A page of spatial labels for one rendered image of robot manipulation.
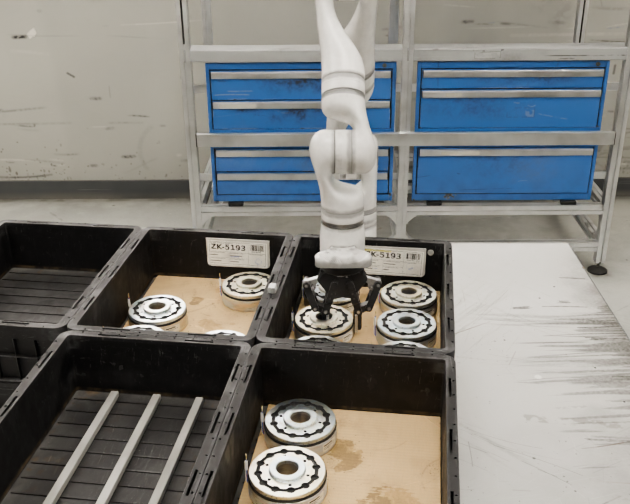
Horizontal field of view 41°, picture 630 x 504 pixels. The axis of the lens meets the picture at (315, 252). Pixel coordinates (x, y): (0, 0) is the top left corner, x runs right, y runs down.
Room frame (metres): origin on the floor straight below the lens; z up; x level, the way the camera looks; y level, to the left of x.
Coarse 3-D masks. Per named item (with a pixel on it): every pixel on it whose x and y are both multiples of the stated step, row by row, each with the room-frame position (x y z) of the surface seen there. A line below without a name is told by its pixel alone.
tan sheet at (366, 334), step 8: (360, 296) 1.40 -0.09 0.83; (376, 304) 1.37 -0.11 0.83; (352, 312) 1.34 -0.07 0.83; (368, 312) 1.34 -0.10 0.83; (376, 312) 1.34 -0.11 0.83; (368, 320) 1.31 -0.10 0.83; (376, 320) 1.31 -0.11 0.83; (368, 328) 1.28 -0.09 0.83; (360, 336) 1.25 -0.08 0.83; (368, 336) 1.25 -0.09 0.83
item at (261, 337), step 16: (368, 240) 1.44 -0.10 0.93; (384, 240) 1.44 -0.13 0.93; (400, 240) 1.43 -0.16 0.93; (416, 240) 1.43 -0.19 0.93; (432, 240) 1.43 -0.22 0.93; (288, 256) 1.37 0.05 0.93; (448, 256) 1.37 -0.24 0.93; (288, 272) 1.31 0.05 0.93; (448, 272) 1.30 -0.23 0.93; (448, 288) 1.27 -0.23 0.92; (272, 304) 1.19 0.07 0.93; (448, 304) 1.19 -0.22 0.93; (448, 320) 1.16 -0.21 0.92; (256, 336) 1.09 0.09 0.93; (448, 336) 1.09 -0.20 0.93; (432, 352) 1.04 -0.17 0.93; (448, 352) 1.04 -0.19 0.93
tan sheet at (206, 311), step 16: (160, 288) 1.44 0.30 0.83; (176, 288) 1.44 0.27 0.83; (192, 288) 1.44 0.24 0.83; (208, 288) 1.44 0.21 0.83; (192, 304) 1.37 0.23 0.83; (208, 304) 1.37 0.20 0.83; (128, 320) 1.32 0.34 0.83; (192, 320) 1.31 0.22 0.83; (208, 320) 1.31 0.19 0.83; (224, 320) 1.31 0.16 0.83; (240, 320) 1.31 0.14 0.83
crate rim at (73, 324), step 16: (288, 240) 1.44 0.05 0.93; (128, 256) 1.38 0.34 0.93; (112, 272) 1.31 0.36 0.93; (272, 272) 1.31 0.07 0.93; (96, 288) 1.25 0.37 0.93; (80, 320) 1.15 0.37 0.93; (256, 320) 1.14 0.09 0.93; (176, 336) 1.09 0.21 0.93; (192, 336) 1.09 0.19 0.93; (208, 336) 1.09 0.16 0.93; (224, 336) 1.09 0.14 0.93; (240, 336) 1.09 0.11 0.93
